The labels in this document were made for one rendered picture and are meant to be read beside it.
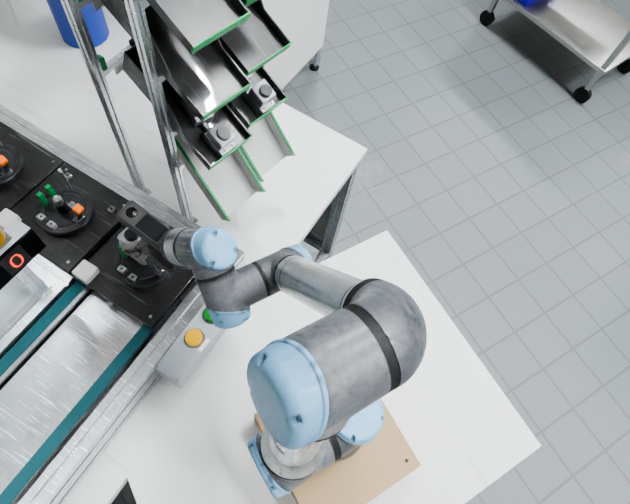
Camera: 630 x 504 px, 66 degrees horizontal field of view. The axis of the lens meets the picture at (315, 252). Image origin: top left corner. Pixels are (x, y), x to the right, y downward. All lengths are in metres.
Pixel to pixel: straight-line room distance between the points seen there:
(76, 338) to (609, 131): 3.13
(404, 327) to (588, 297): 2.25
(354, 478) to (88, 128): 1.27
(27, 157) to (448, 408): 1.30
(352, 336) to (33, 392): 0.90
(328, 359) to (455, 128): 2.60
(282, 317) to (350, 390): 0.78
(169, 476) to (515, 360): 1.68
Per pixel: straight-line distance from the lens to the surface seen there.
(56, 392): 1.28
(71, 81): 1.86
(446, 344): 1.37
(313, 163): 1.56
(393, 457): 1.21
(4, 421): 1.31
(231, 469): 1.23
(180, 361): 1.18
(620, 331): 2.80
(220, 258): 0.85
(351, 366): 0.53
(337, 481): 1.17
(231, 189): 1.29
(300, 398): 0.52
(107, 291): 1.27
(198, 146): 1.14
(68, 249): 1.34
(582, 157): 3.29
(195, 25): 0.92
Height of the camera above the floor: 2.09
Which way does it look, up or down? 62 degrees down
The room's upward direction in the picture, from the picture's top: 13 degrees clockwise
